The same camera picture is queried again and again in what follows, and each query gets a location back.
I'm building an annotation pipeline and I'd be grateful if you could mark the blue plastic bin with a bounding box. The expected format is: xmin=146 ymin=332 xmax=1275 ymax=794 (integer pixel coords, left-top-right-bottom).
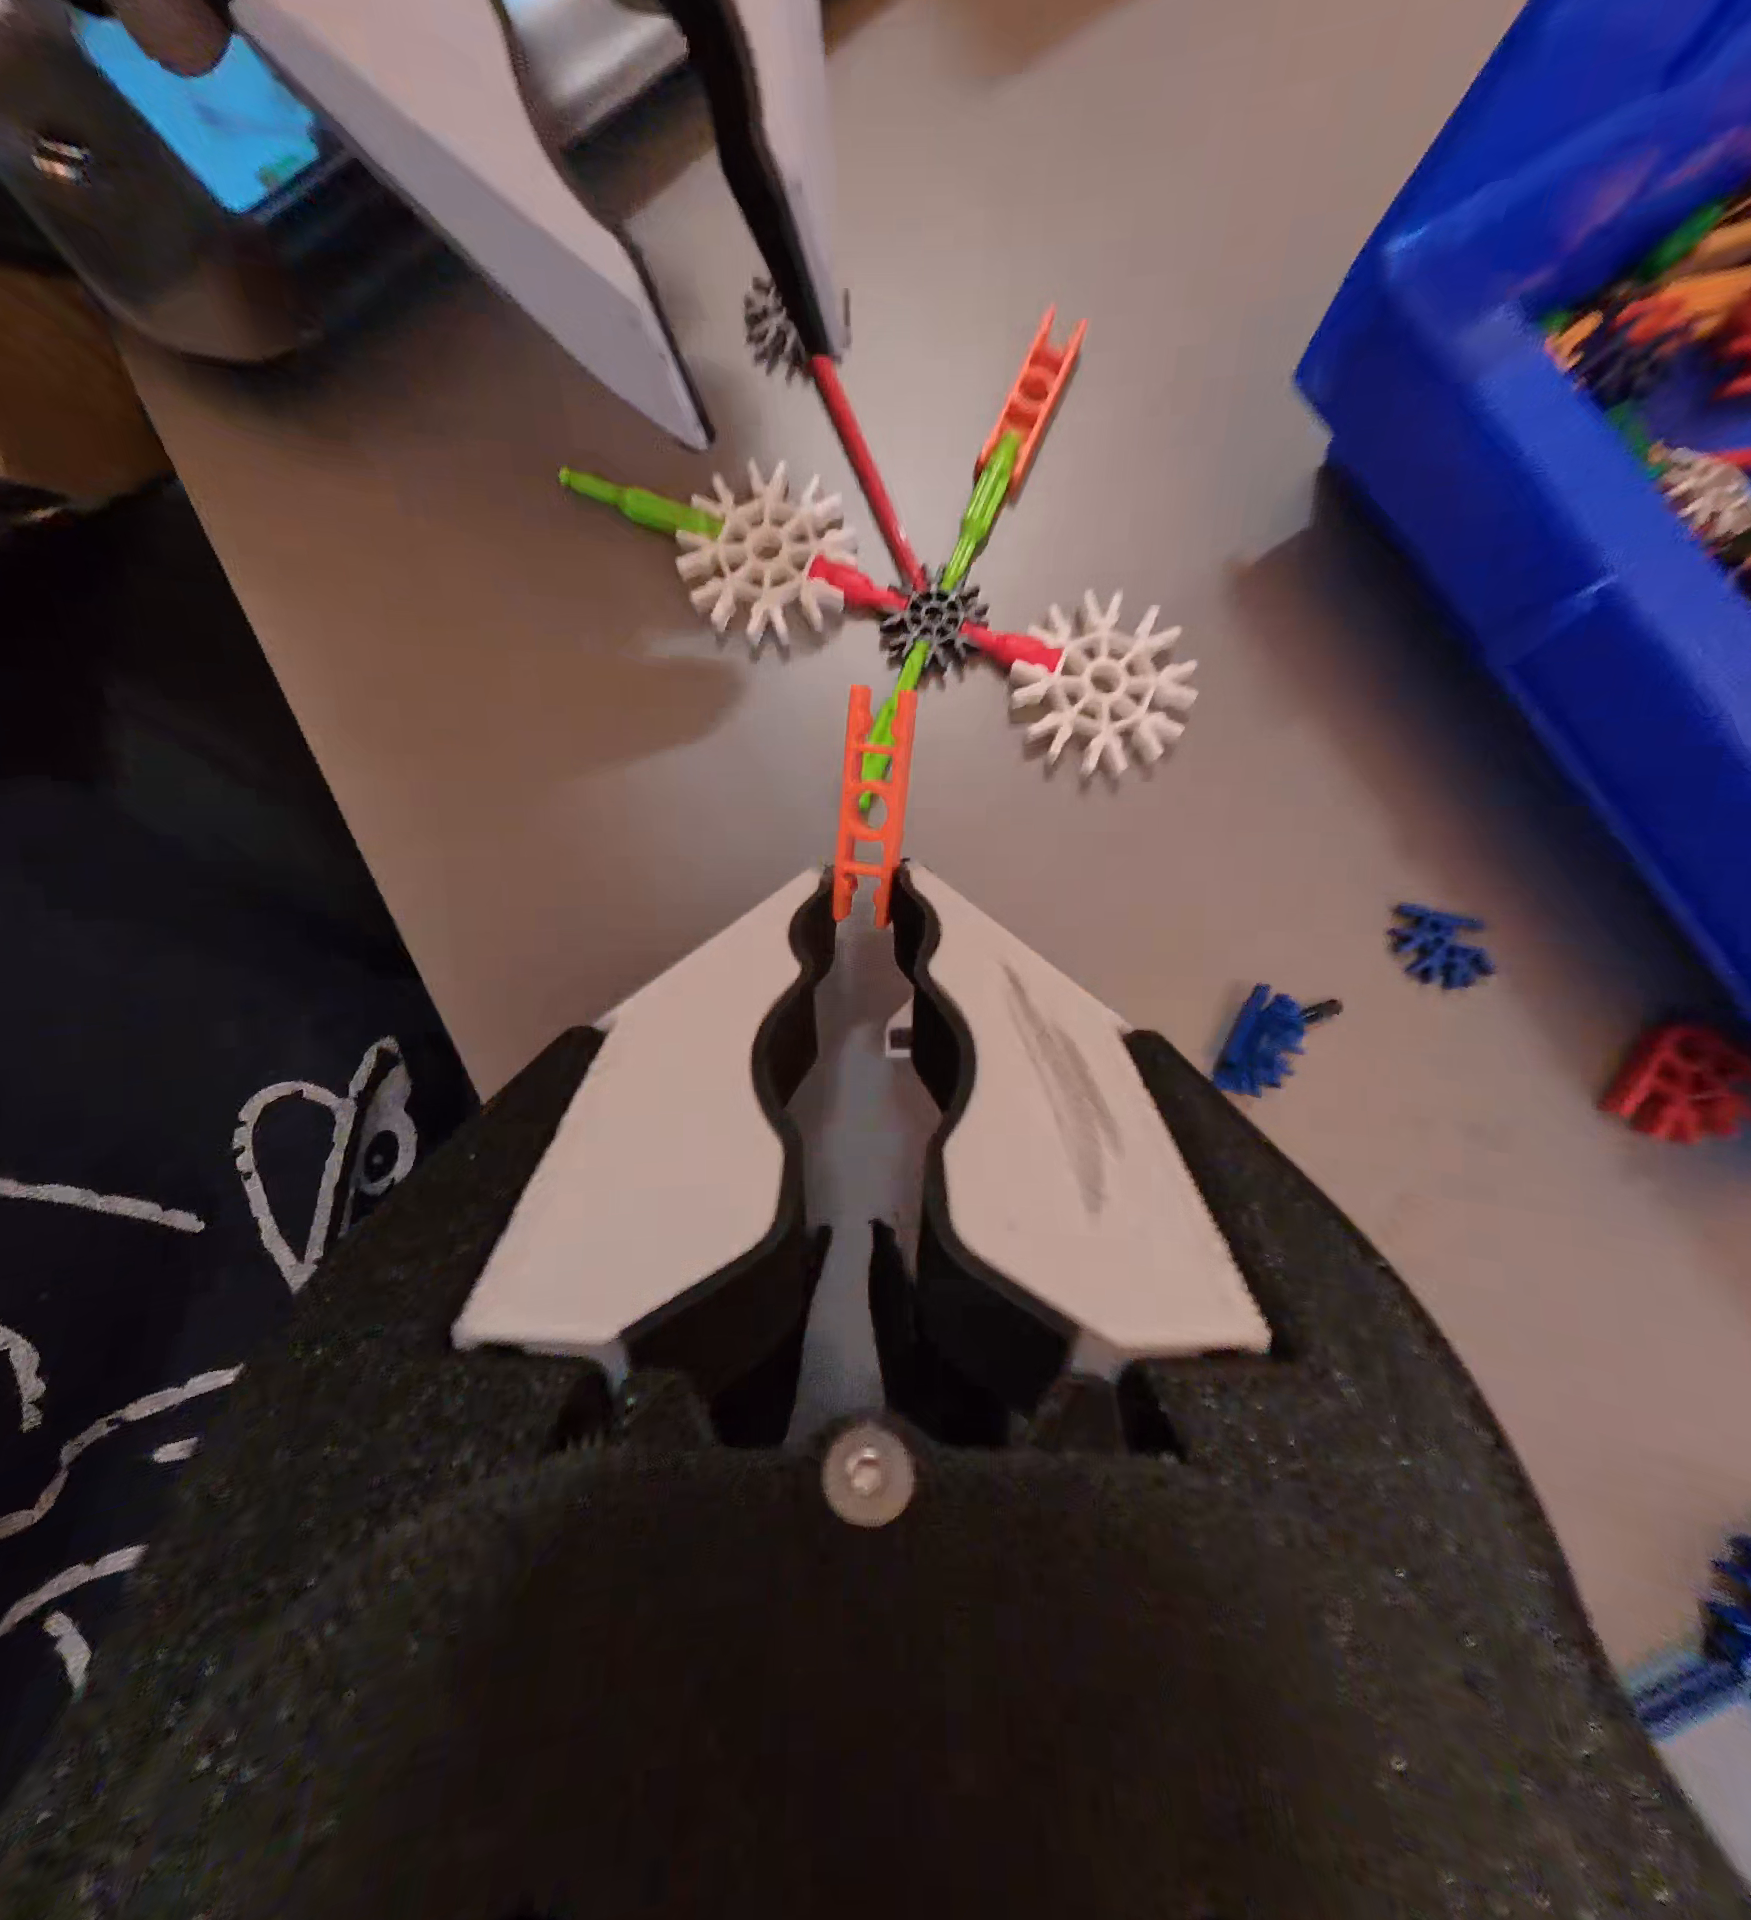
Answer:
xmin=1295 ymin=0 xmax=1751 ymax=1157

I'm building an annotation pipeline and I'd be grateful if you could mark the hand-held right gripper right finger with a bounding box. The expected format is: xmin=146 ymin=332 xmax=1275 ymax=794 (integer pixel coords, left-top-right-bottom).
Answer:
xmin=893 ymin=863 xmax=1273 ymax=1377

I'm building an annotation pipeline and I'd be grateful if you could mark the dark grey snowflake connector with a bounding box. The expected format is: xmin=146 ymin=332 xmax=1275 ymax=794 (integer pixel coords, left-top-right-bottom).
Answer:
xmin=743 ymin=276 xmax=817 ymax=377

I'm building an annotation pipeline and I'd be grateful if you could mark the pile of colourful construction pieces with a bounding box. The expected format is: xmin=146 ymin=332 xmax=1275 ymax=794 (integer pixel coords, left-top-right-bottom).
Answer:
xmin=1541 ymin=125 xmax=1751 ymax=662

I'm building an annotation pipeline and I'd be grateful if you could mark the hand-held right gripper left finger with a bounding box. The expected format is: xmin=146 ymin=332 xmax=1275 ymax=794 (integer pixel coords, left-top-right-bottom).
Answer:
xmin=451 ymin=865 xmax=835 ymax=1381

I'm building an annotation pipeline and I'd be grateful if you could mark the person's dark printed t-shirt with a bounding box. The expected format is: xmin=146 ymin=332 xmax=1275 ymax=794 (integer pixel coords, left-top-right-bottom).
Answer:
xmin=0 ymin=471 xmax=479 ymax=1908

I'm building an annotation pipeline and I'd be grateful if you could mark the blue snowflake connector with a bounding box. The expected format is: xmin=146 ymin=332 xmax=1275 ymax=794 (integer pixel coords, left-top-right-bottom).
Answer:
xmin=1387 ymin=903 xmax=1495 ymax=989

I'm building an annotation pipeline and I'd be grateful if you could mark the white snowflake connector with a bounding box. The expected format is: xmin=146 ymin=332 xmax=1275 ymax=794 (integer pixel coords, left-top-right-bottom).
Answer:
xmin=671 ymin=462 xmax=861 ymax=651
xmin=1007 ymin=587 xmax=1201 ymax=781

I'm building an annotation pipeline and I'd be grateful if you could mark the black snowflake connector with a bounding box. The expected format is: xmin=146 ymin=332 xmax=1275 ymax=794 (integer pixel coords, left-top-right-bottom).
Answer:
xmin=879 ymin=565 xmax=989 ymax=684

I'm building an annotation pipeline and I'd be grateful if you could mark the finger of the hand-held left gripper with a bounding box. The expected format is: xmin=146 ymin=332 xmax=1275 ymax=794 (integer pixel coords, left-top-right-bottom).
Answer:
xmin=661 ymin=0 xmax=853 ymax=366
xmin=230 ymin=0 xmax=715 ymax=455

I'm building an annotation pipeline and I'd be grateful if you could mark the wooden furniture panel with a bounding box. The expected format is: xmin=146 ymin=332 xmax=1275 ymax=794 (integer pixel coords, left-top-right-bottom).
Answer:
xmin=0 ymin=224 xmax=172 ymax=504

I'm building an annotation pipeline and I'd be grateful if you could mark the red fan-shaped connector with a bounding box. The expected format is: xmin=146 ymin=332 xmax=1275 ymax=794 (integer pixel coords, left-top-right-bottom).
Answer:
xmin=1601 ymin=1023 xmax=1751 ymax=1146

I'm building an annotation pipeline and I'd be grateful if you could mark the orange plastic strip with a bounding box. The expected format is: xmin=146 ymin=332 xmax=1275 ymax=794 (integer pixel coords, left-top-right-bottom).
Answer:
xmin=829 ymin=684 xmax=919 ymax=924
xmin=977 ymin=306 xmax=1089 ymax=504

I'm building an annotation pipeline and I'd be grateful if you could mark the long red rod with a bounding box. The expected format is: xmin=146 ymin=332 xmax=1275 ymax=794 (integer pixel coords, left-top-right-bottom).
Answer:
xmin=809 ymin=354 xmax=929 ymax=590

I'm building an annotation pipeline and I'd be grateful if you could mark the dark blue double connector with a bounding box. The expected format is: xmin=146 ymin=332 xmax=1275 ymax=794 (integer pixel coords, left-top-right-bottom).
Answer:
xmin=1211 ymin=981 xmax=1341 ymax=1097

